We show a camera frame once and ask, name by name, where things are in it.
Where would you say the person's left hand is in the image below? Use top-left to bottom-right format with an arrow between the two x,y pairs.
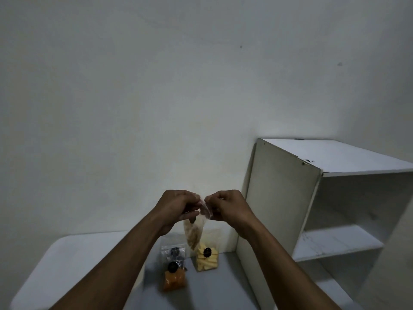
151,189 -> 203,237

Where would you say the person's right hand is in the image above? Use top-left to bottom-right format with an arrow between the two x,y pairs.
204,189 -> 259,240

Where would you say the clear bag of beige curls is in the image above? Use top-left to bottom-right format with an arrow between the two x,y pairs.
183,196 -> 213,253

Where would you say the clear bag of black snacks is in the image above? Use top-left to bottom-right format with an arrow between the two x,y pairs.
160,235 -> 188,266

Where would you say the clear bag of yellow sticks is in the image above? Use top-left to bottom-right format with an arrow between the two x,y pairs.
193,229 -> 221,273

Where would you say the clear bag of orange sticks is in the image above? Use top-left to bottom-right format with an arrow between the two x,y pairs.
161,260 -> 188,292

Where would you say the white plastic storage bin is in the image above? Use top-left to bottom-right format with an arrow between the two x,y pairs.
9,230 -> 148,310

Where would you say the person's right forearm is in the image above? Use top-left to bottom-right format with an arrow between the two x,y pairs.
247,221 -> 342,310

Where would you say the person's left forearm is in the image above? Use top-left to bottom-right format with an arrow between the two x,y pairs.
48,216 -> 168,310

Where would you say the white wooden shelf unit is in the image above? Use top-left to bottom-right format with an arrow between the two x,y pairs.
235,138 -> 413,310

